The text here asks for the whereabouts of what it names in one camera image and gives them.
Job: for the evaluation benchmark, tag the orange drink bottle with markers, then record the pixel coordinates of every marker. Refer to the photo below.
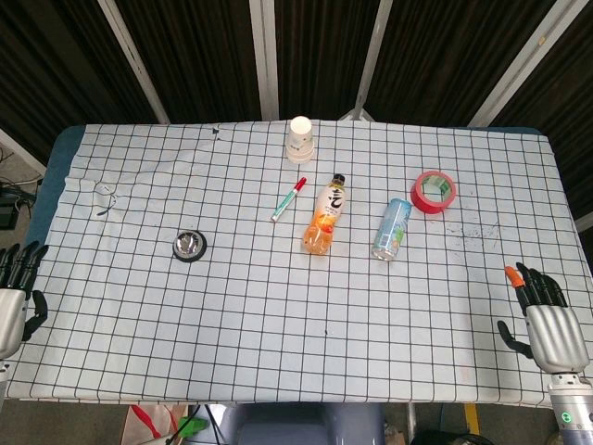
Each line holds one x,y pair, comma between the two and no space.
325,218

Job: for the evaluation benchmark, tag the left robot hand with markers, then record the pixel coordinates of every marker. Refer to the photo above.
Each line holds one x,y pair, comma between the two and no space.
11,308

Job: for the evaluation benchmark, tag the red capped marker pen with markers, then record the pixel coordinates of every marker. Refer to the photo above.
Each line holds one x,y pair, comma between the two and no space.
288,199

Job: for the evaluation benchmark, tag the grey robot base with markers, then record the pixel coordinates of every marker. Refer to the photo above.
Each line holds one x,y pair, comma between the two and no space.
301,424

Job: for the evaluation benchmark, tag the light blue drink can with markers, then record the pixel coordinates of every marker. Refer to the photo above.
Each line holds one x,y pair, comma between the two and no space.
392,229

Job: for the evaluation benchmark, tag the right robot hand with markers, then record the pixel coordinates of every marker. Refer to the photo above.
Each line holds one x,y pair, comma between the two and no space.
551,324

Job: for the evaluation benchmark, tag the white frame post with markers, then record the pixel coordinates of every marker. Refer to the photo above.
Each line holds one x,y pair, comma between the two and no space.
368,60
134,60
521,65
265,58

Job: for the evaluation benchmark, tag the green plastic object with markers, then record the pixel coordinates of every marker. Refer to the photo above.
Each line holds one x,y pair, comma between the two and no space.
192,425

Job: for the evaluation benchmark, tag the white paper cup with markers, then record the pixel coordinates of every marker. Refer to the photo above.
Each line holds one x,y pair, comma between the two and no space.
299,140

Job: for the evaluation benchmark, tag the red tape roll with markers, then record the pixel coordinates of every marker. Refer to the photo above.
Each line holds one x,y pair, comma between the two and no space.
433,192

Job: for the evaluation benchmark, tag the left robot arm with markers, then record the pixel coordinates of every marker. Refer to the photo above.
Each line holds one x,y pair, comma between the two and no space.
2,375

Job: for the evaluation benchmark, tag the red and white bag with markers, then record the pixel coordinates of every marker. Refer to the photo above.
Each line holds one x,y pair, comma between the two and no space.
148,424

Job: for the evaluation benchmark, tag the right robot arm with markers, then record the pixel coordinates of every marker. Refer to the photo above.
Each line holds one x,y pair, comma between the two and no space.
572,408

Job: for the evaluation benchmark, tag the white checkered tablecloth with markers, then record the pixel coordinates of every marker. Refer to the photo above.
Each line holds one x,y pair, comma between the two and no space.
278,296

